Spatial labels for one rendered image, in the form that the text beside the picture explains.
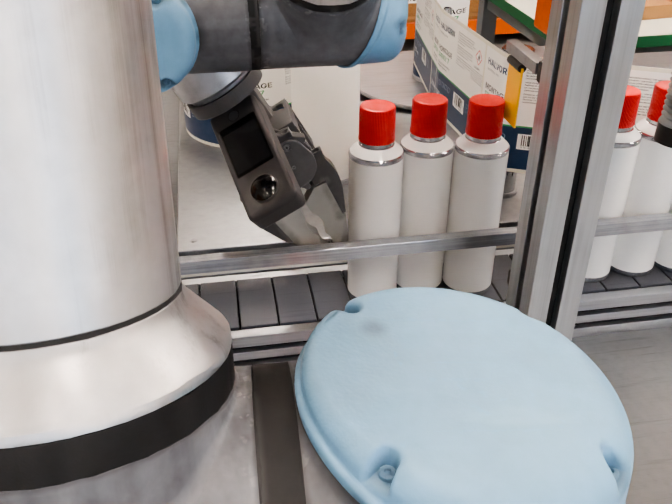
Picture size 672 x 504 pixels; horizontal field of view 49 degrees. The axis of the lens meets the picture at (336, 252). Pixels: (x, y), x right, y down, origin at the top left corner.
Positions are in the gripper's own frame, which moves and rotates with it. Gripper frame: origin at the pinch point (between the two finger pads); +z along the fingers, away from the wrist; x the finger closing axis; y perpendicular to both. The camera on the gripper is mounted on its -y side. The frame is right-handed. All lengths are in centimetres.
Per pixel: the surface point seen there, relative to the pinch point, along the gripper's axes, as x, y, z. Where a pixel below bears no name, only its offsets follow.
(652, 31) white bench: -80, 110, 61
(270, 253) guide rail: 4.5, -3.6, -5.8
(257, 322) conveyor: 10.0, -3.1, 0.5
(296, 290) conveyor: 6.1, 1.6, 2.7
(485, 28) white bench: -55, 173, 64
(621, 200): -27.0, -2.2, 10.4
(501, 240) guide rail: -14.6, -3.9, 6.0
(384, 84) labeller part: -14, 58, 13
